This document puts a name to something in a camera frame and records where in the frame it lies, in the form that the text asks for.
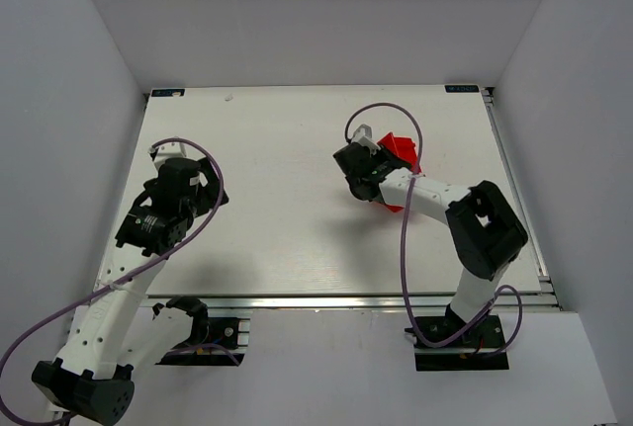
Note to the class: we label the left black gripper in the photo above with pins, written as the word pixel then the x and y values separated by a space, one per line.
pixel 211 191

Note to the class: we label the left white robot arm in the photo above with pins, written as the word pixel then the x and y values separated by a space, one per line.
pixel 94 373

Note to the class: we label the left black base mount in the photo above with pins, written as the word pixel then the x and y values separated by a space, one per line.
pixel 215 341

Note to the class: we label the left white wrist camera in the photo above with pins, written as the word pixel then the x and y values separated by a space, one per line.
pixel 164 151

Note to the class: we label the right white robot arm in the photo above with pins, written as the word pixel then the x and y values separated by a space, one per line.
pixel 486 232

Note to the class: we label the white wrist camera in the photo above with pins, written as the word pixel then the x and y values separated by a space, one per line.
pixel 164 151
pixel 364 137

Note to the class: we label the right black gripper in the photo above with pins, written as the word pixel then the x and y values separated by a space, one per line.
pixel 363 161

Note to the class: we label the right blue corner sticker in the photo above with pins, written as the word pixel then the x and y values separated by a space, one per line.
pixel 459 89

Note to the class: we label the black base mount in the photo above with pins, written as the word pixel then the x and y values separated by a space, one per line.
pixel 215 341
pixel 478 350

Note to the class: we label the red plastic bin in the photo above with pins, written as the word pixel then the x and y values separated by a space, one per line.
pixel 395 152

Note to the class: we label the blue corner sticker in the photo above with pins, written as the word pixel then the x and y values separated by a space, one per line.
pixel 459 89
pixel 167 93

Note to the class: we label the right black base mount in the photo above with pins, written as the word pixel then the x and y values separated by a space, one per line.
pixel 478 350

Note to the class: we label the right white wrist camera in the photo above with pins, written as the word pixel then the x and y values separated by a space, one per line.
pixel 364 137

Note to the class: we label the left blue corner sticker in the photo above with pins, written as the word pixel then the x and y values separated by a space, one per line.
pixel 167 93

